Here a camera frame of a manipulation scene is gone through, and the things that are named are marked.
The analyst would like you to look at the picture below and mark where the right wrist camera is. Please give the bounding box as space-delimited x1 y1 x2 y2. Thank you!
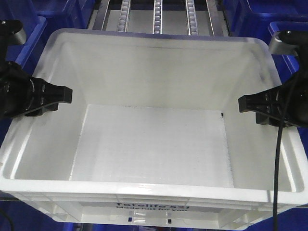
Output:
269 30 308 55

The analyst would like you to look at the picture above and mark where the black right cable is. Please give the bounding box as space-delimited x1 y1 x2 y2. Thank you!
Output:
272 72 300 231

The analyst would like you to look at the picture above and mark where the left roller track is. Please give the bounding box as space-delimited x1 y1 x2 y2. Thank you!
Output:
116 0 131 32

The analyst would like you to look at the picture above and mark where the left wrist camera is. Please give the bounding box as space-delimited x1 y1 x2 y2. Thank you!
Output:
0 19 27 46

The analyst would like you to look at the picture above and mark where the middle roller track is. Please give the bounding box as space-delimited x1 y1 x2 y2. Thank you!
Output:
153 0 163 34

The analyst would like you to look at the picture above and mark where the right roller track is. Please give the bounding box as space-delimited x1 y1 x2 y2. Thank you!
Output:
185 0 199 36

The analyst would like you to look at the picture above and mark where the white plastic tote bin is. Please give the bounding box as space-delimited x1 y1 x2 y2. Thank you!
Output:
0 28 308 231

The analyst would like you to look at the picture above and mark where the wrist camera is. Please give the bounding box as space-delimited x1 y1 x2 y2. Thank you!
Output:
269 30 308 55
0 19 27 46

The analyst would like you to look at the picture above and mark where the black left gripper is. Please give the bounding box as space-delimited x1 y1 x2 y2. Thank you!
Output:
0 61 73 119

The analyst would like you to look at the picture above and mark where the blue bin right side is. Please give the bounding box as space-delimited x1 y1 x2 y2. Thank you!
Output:
267 21 308 87

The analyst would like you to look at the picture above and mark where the roller track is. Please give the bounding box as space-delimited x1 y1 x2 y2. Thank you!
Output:
116 0 131 32
153 0 163 34
185 0 199 36

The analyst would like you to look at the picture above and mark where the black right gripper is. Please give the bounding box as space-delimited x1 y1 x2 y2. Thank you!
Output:
238 72 308 128

